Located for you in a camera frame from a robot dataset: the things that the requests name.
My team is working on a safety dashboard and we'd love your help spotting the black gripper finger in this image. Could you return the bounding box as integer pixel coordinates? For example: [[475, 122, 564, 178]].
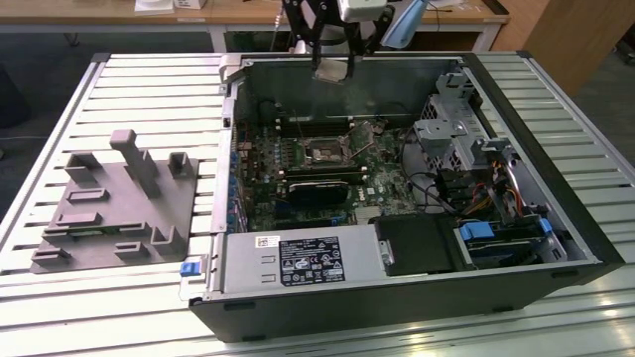
[[347, 5, 396, 78], [280, 0, 328, 72]]

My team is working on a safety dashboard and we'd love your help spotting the silver CPU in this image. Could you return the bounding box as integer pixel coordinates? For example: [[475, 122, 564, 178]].
[[313, 59, 349, 86]]

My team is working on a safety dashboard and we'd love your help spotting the metal locking lever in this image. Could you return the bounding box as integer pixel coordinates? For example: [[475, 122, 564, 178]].
[[292, 109, 307, 141]]

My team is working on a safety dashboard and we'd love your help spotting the CPU socket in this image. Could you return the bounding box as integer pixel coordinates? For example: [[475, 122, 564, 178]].
[[296, 136, 357, 168]]

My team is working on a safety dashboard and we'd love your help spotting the black RAM slot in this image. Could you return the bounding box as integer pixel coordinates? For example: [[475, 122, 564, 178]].
[[275, 114, 355, 138]]

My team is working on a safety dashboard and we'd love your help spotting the metal disk bay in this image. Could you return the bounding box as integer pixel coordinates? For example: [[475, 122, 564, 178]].
[[413, 72, 520, 176]]

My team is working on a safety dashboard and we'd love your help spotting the white box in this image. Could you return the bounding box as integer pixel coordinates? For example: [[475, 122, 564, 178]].
[[133, 0, 176, 16]]

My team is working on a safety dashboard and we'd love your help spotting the black RAM stick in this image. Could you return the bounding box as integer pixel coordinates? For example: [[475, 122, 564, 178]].
[[281, 165, 359, 176]]

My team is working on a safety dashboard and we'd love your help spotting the green motherboard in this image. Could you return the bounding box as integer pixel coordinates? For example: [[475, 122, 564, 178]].
[[232, 118, 437, 231]]

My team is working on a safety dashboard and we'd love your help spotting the wooden cabinet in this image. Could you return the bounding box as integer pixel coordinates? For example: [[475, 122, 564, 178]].
[[490, 0, 635, 97]]

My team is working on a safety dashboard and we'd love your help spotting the black graphics card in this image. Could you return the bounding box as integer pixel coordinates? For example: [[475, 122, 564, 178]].
[[283, 179, 352, 208]]

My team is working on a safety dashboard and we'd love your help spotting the silver chipset heatsink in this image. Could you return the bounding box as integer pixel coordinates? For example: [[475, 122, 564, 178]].
[[355, 206, 383, 224]]

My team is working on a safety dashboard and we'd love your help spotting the wooden desk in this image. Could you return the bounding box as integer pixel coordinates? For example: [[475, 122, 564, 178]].
[[0, 0, 512, 53]]

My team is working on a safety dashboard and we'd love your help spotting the hard disk in blue carrier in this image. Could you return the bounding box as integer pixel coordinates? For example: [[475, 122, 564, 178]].
[[456, 218, 547, 269]]

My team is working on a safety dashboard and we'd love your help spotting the black drive box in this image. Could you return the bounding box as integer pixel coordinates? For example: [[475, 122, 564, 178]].
[[371, 214, 467, 277]]

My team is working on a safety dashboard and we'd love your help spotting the grey parts rack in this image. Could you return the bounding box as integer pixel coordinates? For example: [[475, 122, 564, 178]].
[[29, 129, 203, 276]]

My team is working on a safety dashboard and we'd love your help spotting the black bin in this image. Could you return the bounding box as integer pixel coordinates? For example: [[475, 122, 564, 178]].
[[0, 61, 32, 129]]

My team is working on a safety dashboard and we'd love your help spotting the silver power supply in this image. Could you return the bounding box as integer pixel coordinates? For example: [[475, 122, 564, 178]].
[[217, 225, 393, 295]]

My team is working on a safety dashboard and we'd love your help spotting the green RAM stick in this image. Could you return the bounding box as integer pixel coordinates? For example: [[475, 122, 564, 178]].
[[68, 228, 120, 237]]

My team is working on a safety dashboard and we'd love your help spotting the black PC case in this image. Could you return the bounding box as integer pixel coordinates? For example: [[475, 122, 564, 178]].
[[188, 51, 626, 344]]

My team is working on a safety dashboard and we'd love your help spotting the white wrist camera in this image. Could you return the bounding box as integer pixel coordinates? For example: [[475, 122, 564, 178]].
[[339, 0, 389, 22]]

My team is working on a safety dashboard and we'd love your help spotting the coloured power wire bundle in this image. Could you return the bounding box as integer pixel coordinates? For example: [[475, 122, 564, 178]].
[[465, 159, 527, 216]]

